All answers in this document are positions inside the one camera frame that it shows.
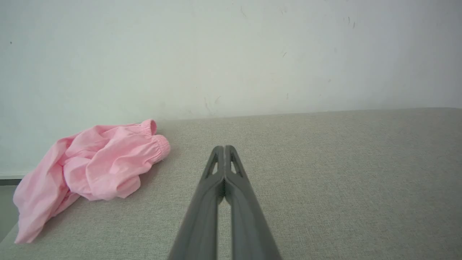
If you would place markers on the grey fabric sofa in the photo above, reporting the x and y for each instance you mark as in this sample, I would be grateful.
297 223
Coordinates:
343 180

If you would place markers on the pink garment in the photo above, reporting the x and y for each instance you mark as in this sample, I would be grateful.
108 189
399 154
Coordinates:
101 166

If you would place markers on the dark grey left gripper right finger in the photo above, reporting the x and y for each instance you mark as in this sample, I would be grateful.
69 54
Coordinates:
249 224

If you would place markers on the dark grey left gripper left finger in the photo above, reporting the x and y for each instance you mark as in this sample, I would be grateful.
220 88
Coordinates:
202 216

